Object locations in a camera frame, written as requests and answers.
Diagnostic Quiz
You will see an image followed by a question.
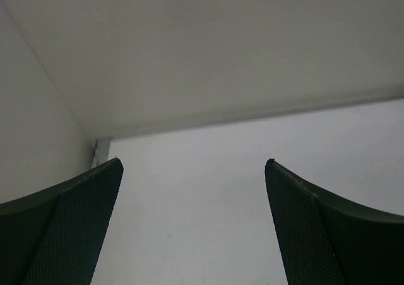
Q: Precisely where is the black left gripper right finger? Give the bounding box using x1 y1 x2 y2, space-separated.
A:
265 159 403 284

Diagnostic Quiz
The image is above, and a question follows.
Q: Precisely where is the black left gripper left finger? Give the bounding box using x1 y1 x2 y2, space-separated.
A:
1 158 124 284

